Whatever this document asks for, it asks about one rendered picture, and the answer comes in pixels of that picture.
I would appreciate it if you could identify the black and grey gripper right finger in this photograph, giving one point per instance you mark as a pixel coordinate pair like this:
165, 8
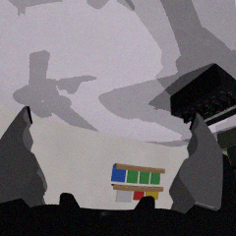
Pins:
205, 185

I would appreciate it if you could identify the black lighting desk panel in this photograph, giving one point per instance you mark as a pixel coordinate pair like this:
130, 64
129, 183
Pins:
212, 91

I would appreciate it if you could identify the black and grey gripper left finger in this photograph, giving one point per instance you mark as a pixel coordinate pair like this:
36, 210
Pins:
22, 182

